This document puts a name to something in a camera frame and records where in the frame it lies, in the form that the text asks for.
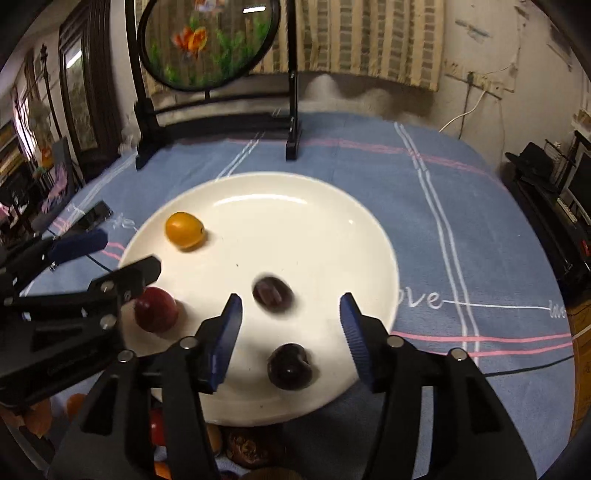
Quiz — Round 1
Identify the black smartphone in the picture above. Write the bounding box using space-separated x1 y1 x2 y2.
69 200 114 232

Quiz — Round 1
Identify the beige striped curtain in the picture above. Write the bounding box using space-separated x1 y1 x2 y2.
139 0 446 93

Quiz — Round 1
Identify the dark wooden framed painting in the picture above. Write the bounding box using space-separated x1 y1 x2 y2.
58 0 134 185

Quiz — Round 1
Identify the black metal stand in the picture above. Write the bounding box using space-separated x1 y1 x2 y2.
39 44 63 141

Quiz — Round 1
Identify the white cable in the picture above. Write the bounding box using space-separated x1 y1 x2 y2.
438 71 490 139

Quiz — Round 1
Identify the bookshelf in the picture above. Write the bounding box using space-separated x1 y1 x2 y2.
0 120 29 197

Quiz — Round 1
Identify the dark red round fruit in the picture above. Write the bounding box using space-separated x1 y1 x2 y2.
134 286 180 333

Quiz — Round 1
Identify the orange yellow tomato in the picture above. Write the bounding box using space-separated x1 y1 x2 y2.
165 211 206 250

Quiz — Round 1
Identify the round goldfish screen black stand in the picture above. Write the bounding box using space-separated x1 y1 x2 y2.
124 0 303 171

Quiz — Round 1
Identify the white round plate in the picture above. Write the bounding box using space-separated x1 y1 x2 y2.
117 172 400 428

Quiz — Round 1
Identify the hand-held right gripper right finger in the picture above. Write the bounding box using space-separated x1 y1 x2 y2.
339 292 539 480

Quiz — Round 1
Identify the purple printed board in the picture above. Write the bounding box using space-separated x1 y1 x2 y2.
44 136 86 213

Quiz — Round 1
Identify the brown glossy fruit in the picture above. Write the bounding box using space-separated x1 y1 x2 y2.
223 427 284 472

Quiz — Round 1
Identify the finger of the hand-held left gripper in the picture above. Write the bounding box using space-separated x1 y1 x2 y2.
0 228 110 296
4 256 162 333

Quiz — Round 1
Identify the white power strip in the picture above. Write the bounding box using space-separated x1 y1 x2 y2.
464 69 517 99

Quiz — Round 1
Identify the blue striped tablecloth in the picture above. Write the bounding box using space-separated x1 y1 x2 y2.
9 111 578 480

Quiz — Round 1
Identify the black hat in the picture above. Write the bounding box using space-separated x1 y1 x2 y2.
505 142 561 185

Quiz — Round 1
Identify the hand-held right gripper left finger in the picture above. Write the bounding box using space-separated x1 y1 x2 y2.
48 293 244 480

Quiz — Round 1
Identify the dark purple cherry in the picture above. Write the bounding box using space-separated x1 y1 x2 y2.
252 274 294 317
268 342 315 391

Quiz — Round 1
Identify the black cable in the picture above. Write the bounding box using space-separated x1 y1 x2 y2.
478 353 578 376

